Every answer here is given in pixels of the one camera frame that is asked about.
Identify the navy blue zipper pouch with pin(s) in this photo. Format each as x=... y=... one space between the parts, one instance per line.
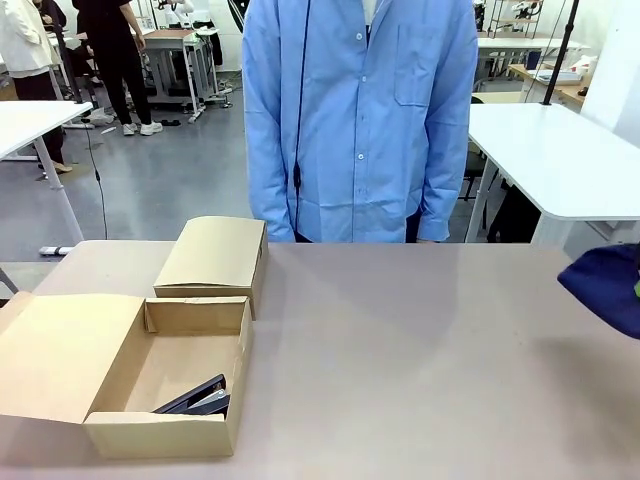
x=605 y=290

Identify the small cardboard box with lid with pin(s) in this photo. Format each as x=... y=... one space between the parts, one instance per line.
x=215 y=255

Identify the black stapler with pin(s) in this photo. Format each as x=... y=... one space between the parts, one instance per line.
x=200 y=395

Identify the person's right forearm blue sleeve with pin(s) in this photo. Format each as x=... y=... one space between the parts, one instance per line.
x=267 y=190

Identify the person's left forearm blue sleeve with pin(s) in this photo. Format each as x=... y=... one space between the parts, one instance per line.
x=442 y=190

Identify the large open cardboard box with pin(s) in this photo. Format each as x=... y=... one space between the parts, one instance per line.
x=175 y=360

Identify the large white rounded table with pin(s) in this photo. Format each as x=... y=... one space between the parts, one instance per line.
x=560 y=155

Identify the black chair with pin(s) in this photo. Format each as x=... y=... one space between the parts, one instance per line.
x=475 y=175

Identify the wooden background table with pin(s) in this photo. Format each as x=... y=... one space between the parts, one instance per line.
x=565 y=90

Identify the white tray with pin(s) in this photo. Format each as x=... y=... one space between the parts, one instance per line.
x=560 y=76

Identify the black tripod pole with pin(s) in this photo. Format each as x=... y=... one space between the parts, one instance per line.
x=562 y=50

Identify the dark blue cup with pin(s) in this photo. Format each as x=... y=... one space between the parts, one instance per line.
x=533 y=60

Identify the long white background table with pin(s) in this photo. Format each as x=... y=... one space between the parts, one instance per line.
x=530 y=44

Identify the person in blue shirt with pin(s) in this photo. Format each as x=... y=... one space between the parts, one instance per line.
x=360 y=100

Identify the grey desk with brown top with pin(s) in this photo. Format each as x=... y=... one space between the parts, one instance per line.
x=175 y=50

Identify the person in black clothes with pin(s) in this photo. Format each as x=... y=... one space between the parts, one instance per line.
x=117 y=55

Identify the white power strip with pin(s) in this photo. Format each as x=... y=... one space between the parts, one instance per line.
x=52 y=250

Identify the white table with white legs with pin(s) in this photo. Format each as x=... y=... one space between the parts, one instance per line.
x=30 y=125

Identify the person in white jacket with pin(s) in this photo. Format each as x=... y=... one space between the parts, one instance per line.
x=25 y=45

